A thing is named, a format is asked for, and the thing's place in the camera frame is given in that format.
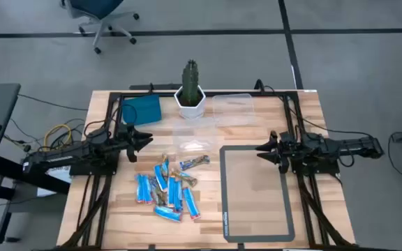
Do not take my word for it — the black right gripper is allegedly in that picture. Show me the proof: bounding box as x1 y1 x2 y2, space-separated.
255 130 299 165

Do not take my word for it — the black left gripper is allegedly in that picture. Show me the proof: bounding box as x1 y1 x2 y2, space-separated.
115 123 154 154

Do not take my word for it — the blue brown granola bar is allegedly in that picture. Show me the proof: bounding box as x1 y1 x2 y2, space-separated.
161 154 171 175

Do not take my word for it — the blue orange granola bar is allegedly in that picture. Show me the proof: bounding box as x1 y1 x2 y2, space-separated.
142 174 154 204

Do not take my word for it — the green brown granola bar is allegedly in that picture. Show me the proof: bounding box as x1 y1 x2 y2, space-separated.
170 169 198 187

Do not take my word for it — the dark blue Chewy granola bar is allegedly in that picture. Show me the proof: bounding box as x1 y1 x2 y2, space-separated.
179 155 211 172

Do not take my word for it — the blue red chocolate chip bar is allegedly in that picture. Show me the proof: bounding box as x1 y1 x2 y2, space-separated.
154 205 184 223
182 187 202 220

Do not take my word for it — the teal plastic bin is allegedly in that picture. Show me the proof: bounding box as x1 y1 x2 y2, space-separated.
121 93 163 126

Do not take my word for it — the clear plastic bin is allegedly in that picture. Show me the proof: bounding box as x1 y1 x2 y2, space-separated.
211 93 258 128
172 118 219 154

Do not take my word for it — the translucent grey-bordered silicone mat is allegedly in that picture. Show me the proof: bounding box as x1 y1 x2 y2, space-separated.
218 145 296 244

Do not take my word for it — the tall green cactus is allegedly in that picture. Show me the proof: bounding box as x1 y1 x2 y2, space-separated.
181 59 200 105

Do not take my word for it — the grey blue office chair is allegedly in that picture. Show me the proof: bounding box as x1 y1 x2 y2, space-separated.
60 0 141 55

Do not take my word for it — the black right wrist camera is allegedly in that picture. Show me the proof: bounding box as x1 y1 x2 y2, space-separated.
278 156 290 174

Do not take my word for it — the black aluminium table frame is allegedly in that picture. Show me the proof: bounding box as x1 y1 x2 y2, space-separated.
61 89 355 250

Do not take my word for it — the yellow cable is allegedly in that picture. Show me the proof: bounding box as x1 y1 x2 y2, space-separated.
43 123 73 149

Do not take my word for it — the black desk leg frame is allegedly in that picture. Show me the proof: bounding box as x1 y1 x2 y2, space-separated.
0 155 71 245

